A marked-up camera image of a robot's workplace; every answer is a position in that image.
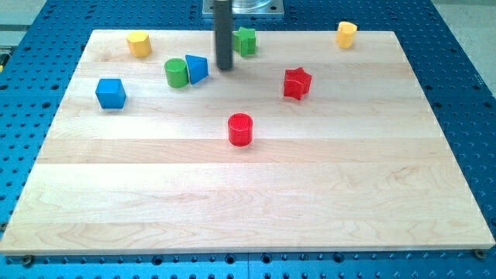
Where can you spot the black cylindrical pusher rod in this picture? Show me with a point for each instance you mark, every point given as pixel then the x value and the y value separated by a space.
pixel 223 29

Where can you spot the green star block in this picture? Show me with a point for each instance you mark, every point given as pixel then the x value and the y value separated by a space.
pixel 245 41

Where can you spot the green cylinder block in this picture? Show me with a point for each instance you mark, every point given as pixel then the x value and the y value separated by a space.
pixel 176 72

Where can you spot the red star block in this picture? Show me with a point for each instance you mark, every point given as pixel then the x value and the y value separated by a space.
pixel 297 83

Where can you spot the blue triangle block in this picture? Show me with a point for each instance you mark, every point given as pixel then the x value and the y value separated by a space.
pixel 197 68

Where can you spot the blue perforated metal table plate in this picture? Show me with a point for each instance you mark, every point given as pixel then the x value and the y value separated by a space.
pixel 39 70

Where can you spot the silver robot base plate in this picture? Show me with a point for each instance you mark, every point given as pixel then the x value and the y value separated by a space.
pixel 242 9

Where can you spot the yellow hexagon block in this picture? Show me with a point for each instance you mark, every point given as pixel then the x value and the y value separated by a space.
pixel 139 43

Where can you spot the light wooden board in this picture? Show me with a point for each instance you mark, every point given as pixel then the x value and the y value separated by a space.
pixel 360 163

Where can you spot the blue cube block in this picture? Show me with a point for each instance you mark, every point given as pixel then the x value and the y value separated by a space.
pixel 111 94

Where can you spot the red cylinder block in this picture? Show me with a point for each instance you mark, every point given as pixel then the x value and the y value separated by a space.
pixel 240 129

